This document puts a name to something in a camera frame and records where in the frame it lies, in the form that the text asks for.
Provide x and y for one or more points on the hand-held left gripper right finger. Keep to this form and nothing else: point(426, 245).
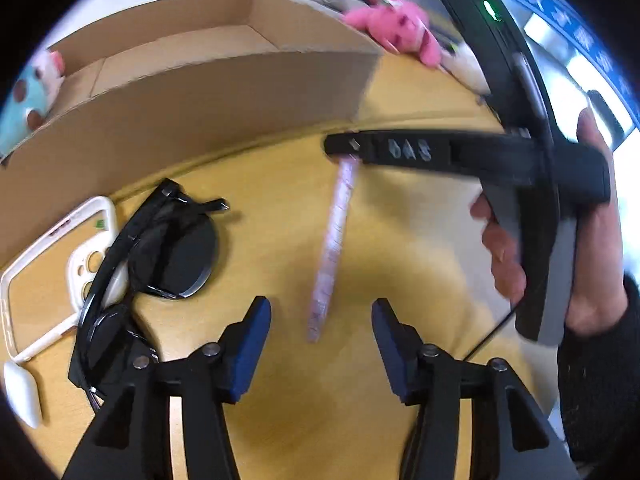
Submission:
point(392, 355)

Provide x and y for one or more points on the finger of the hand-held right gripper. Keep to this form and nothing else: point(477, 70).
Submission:
point(380, 150)

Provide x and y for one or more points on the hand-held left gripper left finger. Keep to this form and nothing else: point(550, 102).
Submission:
point(250, 355)

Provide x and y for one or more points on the pink patterned pen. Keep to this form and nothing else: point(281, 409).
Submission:
point(332, 240)

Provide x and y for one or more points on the black sunglasses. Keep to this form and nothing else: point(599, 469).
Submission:
point(185, 255)

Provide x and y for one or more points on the cardboard box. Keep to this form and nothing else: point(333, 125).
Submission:
point(175, 110)

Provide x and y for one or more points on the white clear phone case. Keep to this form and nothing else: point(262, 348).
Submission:
point(40, 285)

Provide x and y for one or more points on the white earbuds case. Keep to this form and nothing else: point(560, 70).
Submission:
point(22, 395)

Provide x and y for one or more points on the pig plush toy teal outfit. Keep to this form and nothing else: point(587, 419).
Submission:
point(25, 105)

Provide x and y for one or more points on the person's right forearm black sleeve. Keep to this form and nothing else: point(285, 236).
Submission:
point(605, 385)

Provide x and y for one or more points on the person's right hand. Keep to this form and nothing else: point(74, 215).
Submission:
point(600, 260)

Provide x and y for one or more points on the pink plush toy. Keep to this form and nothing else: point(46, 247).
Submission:
point(400, 25)

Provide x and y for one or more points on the blue banner white print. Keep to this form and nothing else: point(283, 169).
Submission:
point(575, 25)

